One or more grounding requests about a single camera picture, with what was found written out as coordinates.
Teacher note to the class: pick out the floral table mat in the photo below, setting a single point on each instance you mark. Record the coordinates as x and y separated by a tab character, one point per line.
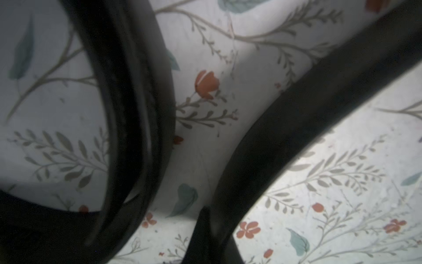
214	109

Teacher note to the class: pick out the long black leather belt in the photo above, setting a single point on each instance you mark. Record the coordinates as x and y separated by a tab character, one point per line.
316	112

